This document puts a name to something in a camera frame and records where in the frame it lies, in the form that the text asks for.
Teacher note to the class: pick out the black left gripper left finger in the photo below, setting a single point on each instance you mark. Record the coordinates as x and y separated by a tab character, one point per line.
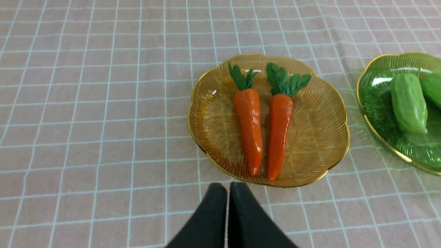
206	227

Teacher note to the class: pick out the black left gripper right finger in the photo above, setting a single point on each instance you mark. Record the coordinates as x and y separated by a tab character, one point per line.
249	226

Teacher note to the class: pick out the orange toy carrot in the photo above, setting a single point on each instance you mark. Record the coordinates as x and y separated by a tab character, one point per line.
248	109
281	108

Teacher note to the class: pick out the green toy bitter gourd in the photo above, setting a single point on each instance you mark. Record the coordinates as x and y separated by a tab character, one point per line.
431	88
408	103

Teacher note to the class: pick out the amber glass plate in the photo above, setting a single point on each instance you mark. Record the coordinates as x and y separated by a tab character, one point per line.
318	136

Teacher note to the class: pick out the pink checkered tablecloth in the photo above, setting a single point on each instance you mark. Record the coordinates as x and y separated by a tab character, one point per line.
95	146

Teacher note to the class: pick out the green glass plate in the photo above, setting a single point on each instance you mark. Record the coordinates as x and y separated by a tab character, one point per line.
374	102

